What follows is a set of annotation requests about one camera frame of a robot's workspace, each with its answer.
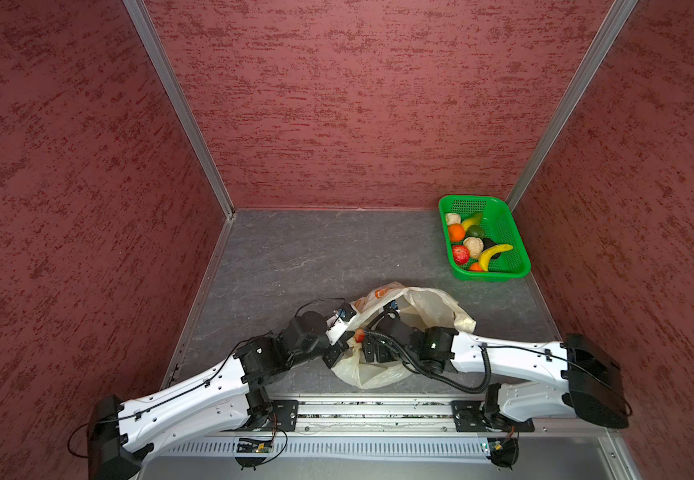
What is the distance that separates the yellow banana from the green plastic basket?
10 mm

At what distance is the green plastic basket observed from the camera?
38.9 inches

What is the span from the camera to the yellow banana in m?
0.99
